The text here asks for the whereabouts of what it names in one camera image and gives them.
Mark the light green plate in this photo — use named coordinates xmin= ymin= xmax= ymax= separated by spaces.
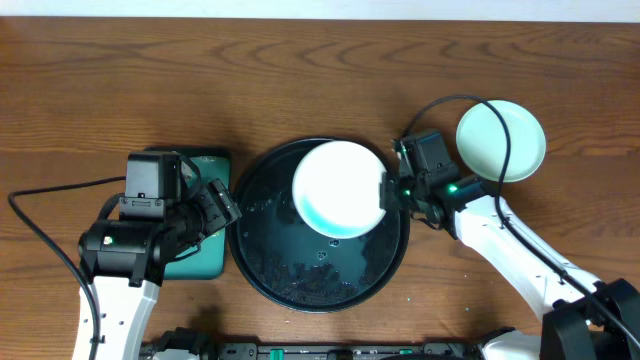
xmin=456 ymin=100 xmax=546 ymax=182

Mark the white plate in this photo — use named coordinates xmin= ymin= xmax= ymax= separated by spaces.
xmin=292 ymin=140 xmax=386 ymax=239

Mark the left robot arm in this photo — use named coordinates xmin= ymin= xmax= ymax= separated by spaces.
xmin=73 ymin=178 xmax=240 ymax=359

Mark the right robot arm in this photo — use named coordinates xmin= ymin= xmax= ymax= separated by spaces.
xmin=380 ymin=131 xmax=639 ymax=359

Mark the dark green rectangular water tray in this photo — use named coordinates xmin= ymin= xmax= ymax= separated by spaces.
xmin=146 ymin=146 xmax=231 ymax=280

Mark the round black serving tray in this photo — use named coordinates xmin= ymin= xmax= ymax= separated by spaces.
xmin=227 ymin=137 xmax=410 ymax=313

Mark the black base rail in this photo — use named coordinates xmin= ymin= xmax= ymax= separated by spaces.
xmin=139 ymin=341 xmax=481 ymax=360

